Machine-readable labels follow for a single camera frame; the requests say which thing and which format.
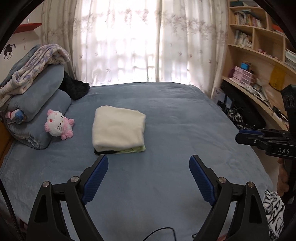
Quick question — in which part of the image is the yellow paper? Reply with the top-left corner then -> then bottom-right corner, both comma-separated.
270,67 -> 288,91

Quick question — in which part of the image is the wooden bookshelf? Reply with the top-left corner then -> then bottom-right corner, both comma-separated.
210,0 -> 296,132

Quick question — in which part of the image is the red wall shelf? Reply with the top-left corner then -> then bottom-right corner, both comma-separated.
11,22 -> 43,35

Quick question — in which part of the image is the cartoon print cushion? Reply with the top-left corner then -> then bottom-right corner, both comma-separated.
5,110 -> 25,121

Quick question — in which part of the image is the pink and white plush cat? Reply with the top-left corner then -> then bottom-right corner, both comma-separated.
44,109 -> 75,140

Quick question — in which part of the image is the blue bed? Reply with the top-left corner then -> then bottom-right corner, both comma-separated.
0,82 -> 274,241

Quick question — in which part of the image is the white carton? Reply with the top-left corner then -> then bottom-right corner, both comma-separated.
214,87 -> 226,105

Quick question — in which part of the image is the green and black shirt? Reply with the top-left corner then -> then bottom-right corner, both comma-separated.
94,146 -> 146,156

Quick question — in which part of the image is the cream fuzzy cardigan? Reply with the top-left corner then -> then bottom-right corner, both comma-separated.
92,105 -> 147,153

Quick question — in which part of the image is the floral blanket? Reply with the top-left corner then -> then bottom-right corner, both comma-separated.
0,44 -> 70,102

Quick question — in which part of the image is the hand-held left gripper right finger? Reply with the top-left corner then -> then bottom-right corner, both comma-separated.
189,155 -> 271,241

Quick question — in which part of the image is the zebra print clothing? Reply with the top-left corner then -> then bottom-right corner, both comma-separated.
262,189 -> 286,239

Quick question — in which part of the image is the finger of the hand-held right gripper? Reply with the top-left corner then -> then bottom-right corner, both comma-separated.
238,129 -> 264,136
235,135 -> 273,149

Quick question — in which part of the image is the black fuzzy garment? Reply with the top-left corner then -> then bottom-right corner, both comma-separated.
60,71 -> 90,100

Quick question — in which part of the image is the pink drawer organiser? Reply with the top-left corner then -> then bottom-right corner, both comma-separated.
231,66 -> 256,86

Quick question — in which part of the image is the black and white patterned cloth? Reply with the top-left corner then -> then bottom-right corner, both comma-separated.
225,108 -> 250,129

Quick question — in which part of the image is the face wall sticker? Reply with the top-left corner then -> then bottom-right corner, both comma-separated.
3,44 -> 16,61

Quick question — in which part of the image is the blue rolled pillow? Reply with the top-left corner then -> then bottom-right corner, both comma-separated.
9,65 -> 65,123
7,89 -> 72,150

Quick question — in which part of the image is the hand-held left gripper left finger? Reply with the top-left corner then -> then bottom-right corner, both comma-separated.
26,155 -> 109,241

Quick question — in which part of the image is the person's right hand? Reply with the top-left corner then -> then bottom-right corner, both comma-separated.
277,158 -> 288,197

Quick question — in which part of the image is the white floral curtain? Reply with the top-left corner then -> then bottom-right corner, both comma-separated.
42,0 -> 162,87
158,0 -> 228,98

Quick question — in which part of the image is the row of books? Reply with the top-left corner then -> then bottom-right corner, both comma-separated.
234,30 -> 252,48
233,10 -> 262,27
284,49 -> 296,70

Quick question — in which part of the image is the black cable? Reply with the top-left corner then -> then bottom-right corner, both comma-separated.
142,228 -> 196,241

